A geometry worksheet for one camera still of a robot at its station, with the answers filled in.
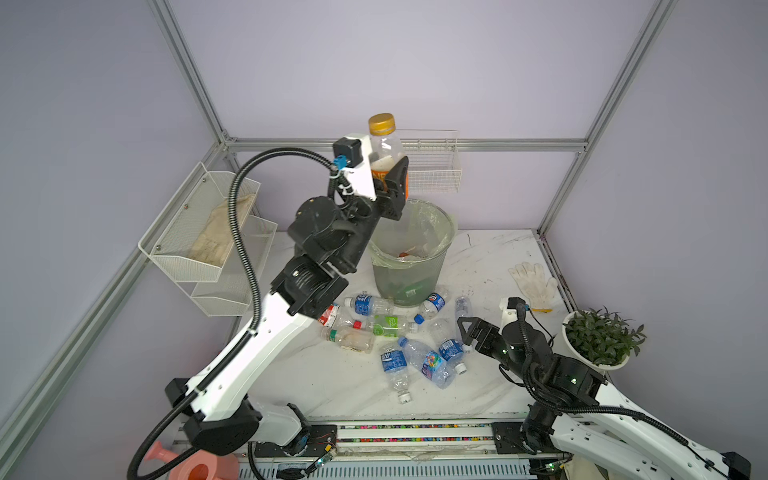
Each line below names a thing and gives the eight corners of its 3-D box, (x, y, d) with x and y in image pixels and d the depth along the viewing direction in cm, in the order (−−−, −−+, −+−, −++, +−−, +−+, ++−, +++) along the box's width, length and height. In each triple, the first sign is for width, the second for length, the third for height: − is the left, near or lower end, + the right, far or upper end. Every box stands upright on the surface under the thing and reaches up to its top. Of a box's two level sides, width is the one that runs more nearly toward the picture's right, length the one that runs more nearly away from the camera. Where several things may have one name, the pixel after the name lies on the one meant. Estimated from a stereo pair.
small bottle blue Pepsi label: (409, 317, 96) (409, 312, 93) (432, 295, 101) (433, 290, 99) (422, 328, 93) (423, 323, 91) (445, 305, 99) (446, 300, 96)
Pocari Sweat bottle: (401, 406, 80) (402, 401, 76) (378, 359, 89) (377, 351, 84) (423, 394, 82) (425, 388, 78) (399, 349, 91) (399, 341, 86)
